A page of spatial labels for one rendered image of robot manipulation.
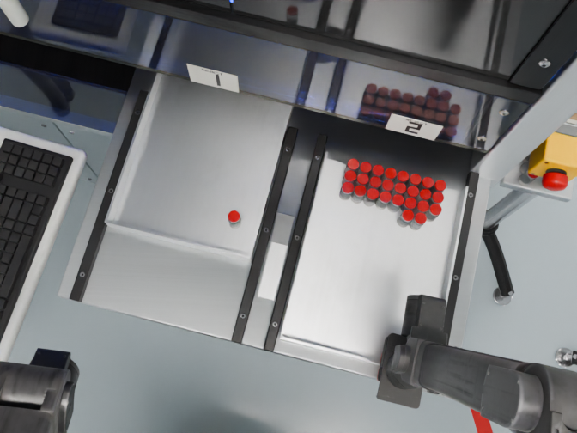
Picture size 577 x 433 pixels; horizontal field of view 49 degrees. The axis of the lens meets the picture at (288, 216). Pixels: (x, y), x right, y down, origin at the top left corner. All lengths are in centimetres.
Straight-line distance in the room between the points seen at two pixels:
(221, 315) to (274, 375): 89
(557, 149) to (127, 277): 75
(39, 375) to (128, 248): 54
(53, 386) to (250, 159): 65
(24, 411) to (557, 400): 44
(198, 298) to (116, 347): 94
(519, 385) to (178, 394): 161
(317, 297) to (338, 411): 92
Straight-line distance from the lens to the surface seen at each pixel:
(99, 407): 205
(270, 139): 119
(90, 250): 116
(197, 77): 111
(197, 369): 200
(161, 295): 114
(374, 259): 114
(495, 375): 52
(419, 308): 91
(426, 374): 79
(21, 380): 66
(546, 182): 113
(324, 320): 112
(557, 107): 97
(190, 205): 116
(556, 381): 48
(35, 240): 128
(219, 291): 113
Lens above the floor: 199
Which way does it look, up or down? 75 degrees down
